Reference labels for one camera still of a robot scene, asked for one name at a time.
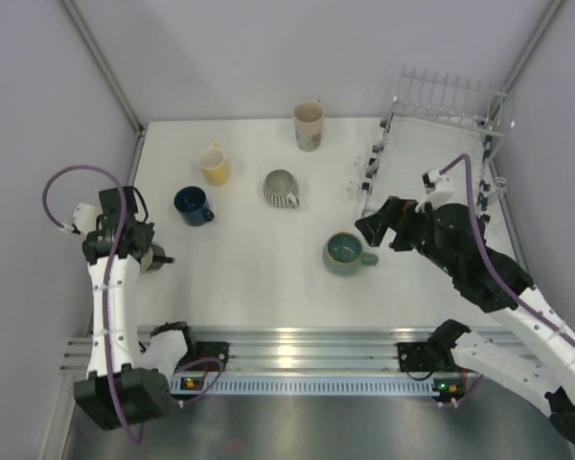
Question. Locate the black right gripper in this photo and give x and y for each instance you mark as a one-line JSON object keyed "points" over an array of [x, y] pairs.
{"points": [[374, 226]]}

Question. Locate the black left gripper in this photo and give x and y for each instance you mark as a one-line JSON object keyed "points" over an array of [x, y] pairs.
{"points": [[149, 233]]}

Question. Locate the black mug cream inside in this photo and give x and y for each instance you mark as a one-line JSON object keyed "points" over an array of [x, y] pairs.
{"points": [[155, 259]]}

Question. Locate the dark blue mug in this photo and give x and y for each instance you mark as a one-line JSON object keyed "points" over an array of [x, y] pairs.
{"points": [[192, 204]]}

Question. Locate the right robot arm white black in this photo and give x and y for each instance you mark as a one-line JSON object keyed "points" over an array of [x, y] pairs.
{"points": [[451, 237]]}

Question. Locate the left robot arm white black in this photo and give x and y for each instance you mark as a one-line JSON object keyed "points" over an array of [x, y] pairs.
{"points": [[126, 385]]}

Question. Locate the clear dish rack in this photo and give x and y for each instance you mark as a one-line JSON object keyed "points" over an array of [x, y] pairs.
{"points": [[433, 118]]}

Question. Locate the teal green mug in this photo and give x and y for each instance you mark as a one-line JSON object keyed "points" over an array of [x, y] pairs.
{"points": [[343, 254]]}

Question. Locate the yellow mug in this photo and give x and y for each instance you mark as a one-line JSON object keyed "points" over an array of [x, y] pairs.
{"points": [[213, 164]]}

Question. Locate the grey striped mug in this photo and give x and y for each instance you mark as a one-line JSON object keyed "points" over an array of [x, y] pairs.
{"points": [[281, 190]]}

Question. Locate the tall beige floral cup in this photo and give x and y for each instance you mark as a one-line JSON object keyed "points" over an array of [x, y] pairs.
{"points": [[308, 118]]}

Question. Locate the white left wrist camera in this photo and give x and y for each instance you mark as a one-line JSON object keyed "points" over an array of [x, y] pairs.
{"points": [[83, 220]]}

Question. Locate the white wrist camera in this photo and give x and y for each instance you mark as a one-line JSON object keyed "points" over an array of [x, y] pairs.
{"points": [[83, 220], [439, 188]]}

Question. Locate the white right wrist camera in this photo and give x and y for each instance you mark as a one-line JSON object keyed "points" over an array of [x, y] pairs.
{"points": [[439, 188]]}

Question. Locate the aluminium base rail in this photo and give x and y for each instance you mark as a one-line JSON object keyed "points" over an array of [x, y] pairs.
{"points": [[311, 350]]}

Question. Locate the perforated cable duct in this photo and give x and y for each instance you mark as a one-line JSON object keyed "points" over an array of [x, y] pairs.
{"points": [[322, 386]]}

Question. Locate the left aluminium frame post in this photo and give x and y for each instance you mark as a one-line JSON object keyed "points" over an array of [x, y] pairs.
{"points": [[92, 47]]}

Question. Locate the aluminium frame post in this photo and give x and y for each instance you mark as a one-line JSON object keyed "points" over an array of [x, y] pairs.
{"points": [[92, 47], [543, 25]]}

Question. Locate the right aluminium frame post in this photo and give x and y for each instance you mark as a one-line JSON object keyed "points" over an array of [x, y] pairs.
{"points": [[543, 25]]}

